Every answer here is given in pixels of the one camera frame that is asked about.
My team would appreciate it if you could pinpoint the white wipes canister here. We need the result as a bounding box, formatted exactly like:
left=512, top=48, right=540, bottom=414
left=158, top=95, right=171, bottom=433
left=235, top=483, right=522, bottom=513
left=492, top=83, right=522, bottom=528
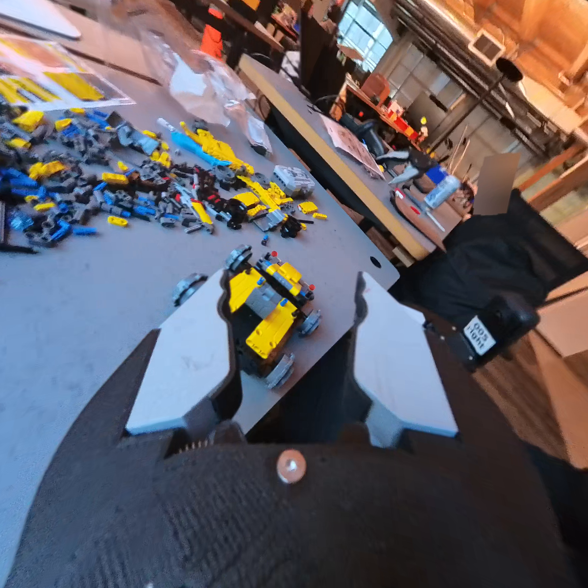
left=423, top=174, right=461, bottom=209

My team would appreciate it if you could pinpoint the paned window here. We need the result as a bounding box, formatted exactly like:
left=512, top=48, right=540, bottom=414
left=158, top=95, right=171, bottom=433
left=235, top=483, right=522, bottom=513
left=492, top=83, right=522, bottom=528
left=337, top=0, right=396, bottom=72

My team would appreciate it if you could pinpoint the spare hand-held gripper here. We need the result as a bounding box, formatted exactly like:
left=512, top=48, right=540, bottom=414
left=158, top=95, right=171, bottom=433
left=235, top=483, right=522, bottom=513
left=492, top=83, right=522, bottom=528
left=377, top=149, right=442, bottom=184

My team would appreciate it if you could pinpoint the yellow toy brick car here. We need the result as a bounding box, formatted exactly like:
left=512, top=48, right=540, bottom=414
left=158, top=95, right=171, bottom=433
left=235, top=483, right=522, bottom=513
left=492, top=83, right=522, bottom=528
left=172, top=244, right=323, bottom=391

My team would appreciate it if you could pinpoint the grey pen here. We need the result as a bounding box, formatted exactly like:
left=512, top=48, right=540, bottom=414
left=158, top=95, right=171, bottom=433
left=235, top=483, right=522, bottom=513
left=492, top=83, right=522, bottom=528
left=400, top=188, right=446, bottom=232

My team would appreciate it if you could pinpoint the black floor lamp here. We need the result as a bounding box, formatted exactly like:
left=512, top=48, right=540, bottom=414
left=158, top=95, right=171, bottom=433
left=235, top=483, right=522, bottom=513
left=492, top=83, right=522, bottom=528
left=425, top=57, right=524, bottom=152

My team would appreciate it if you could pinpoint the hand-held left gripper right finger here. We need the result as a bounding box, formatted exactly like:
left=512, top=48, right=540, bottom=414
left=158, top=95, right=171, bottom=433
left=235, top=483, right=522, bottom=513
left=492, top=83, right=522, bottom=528
left=352, top=271, right=460, bottom=449

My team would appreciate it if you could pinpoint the silver monitor stand base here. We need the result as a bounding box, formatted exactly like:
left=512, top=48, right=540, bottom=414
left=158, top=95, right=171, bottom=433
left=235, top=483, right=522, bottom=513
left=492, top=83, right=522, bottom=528
left=0, top=0, right=83, bottom=42

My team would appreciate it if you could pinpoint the pile of small brick parts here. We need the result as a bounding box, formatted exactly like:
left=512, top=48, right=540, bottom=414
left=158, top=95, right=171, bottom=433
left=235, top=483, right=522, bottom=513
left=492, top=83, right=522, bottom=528
left=0, top=106, right=171, bottom=253

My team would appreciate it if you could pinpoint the yellow and black sticker sheet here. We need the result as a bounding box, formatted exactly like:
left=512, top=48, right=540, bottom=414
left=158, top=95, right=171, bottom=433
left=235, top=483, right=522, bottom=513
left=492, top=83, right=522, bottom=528
left=0, top=34, right=136, bottom=113

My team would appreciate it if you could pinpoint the grey desk with wooden edge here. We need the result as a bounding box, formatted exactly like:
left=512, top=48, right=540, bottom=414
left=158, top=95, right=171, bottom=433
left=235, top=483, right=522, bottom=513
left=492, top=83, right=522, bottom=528
left=239, top=53, right=465, bottom=262

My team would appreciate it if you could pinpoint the yellow curved panel piece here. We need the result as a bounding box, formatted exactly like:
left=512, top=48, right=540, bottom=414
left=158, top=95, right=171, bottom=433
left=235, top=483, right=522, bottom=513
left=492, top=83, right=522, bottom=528
left=190, top=200, right=216, bottom=228

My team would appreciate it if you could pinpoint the white paper leaflet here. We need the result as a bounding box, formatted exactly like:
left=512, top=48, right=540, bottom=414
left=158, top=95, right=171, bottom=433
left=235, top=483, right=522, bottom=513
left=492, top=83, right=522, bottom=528
left=322, top=114, right=386, bottom=181

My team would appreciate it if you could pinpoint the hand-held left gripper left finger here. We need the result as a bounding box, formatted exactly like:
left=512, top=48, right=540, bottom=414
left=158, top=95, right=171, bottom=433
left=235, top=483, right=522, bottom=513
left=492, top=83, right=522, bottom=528
left=125, top=269, right=243, bottom=437

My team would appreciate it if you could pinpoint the person's upper body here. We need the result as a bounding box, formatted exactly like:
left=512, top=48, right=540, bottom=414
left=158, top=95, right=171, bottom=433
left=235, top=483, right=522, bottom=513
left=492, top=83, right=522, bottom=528
left=390, top=188, right=588, bottom=331

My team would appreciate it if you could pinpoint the grey battery box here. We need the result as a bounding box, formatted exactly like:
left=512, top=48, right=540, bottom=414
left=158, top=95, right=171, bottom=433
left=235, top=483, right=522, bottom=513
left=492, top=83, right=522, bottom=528
left=273, top=164, right=317, bottom=196

